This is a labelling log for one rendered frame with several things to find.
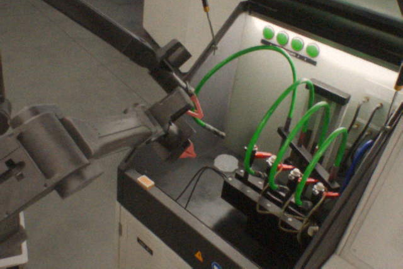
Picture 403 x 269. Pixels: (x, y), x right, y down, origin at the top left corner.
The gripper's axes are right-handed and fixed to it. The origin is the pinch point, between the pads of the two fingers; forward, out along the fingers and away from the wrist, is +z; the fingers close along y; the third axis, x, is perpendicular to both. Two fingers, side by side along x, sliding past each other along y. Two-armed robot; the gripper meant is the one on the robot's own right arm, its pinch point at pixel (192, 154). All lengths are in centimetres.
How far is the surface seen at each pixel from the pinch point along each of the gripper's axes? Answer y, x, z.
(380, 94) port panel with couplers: 50, -7, 35
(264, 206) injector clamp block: 1.4, -4.8, 36.1
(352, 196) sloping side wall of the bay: 20.6, -25.5, 28.6
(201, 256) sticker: -21.8, -5.5, 28.2
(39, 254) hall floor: -106, 88, 68
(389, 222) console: 22, -35, 34
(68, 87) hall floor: -61, 264, 115
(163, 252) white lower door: -33.4, 9.2, 34.1
